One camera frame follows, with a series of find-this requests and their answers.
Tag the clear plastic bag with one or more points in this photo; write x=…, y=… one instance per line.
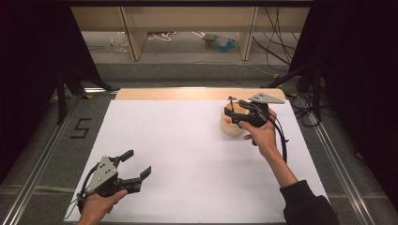
x=119, y=42

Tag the black metal stand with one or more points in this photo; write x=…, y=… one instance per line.
x=61, y=100
x=316, y=93

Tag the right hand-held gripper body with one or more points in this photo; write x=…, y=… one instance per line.
x=259, y=115

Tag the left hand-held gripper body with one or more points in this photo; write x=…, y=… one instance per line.
x=102, y=174

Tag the cream ribbed pen holder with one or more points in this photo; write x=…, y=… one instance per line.
x=230, y=128

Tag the thin black brush pen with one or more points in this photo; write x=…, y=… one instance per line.
x=232, y=106

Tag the light wooden bench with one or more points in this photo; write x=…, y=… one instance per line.
x=194, y=18

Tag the white table mat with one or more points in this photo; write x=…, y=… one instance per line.
x=172, y=140

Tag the colourful plastic bag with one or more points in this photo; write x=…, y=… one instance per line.
x=220, y=43

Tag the black curtain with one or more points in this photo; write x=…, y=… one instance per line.
x=28, y=78
x=363, y=78

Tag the person's left hand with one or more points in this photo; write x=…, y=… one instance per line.
x=95, y=207

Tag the metal floor rail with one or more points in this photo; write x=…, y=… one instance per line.
x=341, y=175
x=37, y=175

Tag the person's right hand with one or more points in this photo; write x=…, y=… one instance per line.
x=264, y=137

